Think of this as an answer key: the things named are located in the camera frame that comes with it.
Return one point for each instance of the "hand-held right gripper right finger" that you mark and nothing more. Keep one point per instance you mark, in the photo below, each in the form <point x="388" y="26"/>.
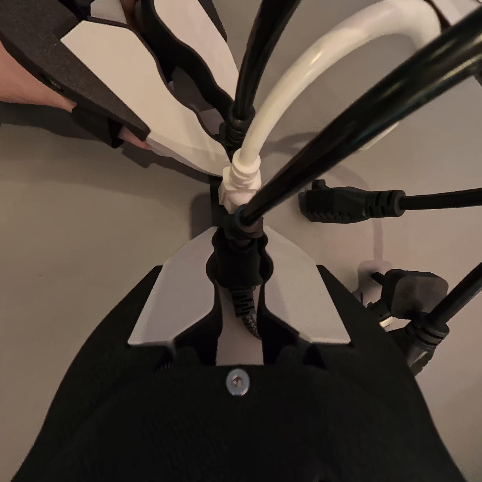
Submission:
<point x="301" y="301"/>

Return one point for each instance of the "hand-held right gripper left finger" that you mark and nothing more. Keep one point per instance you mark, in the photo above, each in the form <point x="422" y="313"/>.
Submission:
<point x="177" y="301"/>

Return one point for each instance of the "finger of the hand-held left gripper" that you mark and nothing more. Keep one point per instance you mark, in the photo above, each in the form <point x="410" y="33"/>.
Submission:
<point x="195" y="34"/>
<point x="124" y="83"/>

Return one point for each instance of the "black power strip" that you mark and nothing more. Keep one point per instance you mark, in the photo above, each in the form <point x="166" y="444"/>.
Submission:
<point x="237" y="263"/>

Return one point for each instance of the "person's left hand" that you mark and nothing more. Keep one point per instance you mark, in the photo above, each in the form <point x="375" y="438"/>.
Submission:
<point x="22" y="79"/>

